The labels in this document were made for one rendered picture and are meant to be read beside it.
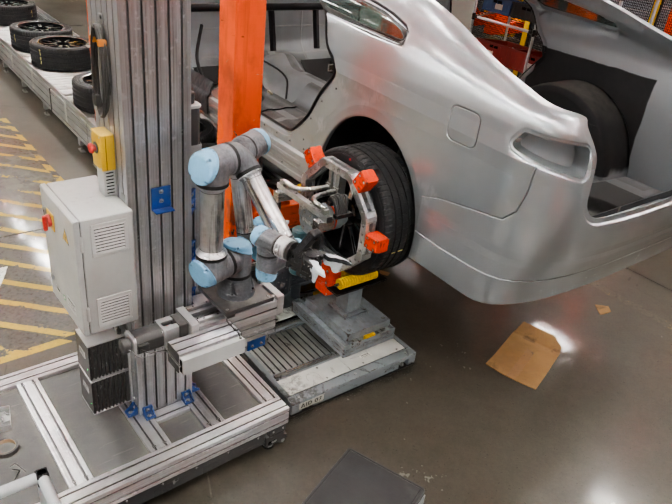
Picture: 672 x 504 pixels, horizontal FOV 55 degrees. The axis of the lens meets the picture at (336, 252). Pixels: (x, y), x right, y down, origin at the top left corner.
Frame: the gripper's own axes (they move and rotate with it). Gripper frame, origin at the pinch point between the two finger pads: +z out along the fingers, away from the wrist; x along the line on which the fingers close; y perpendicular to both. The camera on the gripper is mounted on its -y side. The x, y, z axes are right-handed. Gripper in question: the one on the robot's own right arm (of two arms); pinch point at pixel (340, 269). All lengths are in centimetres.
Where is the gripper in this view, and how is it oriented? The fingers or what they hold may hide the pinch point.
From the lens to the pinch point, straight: 205.2
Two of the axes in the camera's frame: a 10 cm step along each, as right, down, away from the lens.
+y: -2.0, 9.0, 4.0
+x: -5.7, 2.3, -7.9
